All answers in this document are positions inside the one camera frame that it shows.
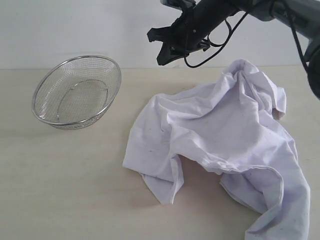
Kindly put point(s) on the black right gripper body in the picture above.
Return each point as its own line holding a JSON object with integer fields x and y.
{"x": 194, "y": 24}

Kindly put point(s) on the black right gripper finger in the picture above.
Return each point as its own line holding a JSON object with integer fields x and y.
{"x": 170, "y": 53}
{"x": 162, "y": 34}

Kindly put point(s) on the white t-shirt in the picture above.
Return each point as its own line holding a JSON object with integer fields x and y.
{"x": 231, "y": 128}

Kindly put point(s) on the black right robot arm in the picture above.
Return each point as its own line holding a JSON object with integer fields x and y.
{"x": 302, "y": 17}

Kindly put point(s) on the metal mesh basket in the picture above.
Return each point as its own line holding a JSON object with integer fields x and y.
{"x": 76, "y": 93}

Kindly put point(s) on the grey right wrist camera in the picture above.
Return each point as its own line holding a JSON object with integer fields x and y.
{"x": 179, "y": 4}

